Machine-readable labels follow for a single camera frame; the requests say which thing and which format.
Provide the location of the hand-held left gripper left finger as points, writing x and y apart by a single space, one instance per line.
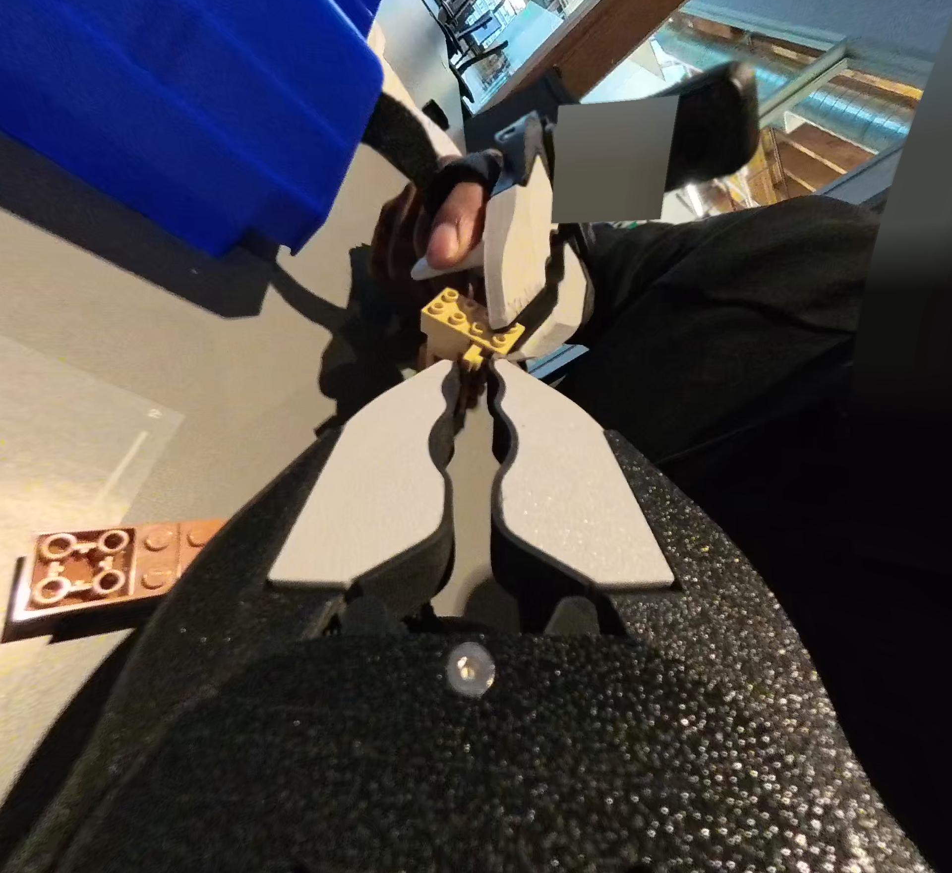
364 501

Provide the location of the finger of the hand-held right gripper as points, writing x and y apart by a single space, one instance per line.
517 248
576 300

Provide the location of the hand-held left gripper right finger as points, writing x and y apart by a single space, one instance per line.
580 501

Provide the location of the brown and tan brick assembly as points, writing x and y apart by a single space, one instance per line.
454 315

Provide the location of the brown wedge brick piece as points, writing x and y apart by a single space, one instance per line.
82 568

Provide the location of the grey desk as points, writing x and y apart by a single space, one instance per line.
245 337

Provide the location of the person's right hand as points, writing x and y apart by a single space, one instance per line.
454 233

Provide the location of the wooden beam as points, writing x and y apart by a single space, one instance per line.
632 3

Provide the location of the person's dark clothing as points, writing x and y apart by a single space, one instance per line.
744 308

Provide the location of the blue plastic bin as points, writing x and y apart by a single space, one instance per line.
186 70

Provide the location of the metal duct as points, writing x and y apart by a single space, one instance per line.
848 107

